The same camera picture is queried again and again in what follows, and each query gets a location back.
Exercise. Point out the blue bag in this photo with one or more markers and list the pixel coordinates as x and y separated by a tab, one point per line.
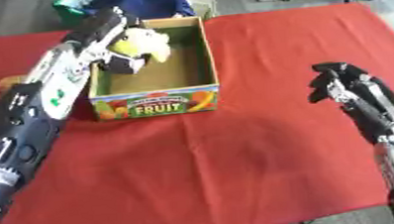
149	1

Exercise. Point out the beige bag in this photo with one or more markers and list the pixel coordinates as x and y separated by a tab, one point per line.
204	5

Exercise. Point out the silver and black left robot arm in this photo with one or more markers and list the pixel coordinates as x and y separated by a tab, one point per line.
19	129

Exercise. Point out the green bag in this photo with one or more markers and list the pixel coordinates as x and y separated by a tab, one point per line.
71	3

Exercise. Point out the cardboard box with green inside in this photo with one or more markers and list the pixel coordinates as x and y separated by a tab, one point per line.
157	77

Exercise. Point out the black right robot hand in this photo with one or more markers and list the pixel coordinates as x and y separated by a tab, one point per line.
368	105

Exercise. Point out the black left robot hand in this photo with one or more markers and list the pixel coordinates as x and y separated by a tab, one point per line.
100	24

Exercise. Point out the yellow and white toy fruit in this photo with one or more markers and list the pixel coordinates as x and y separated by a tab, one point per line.
140	41

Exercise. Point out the tan round toy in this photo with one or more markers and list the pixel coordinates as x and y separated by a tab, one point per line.
8	82

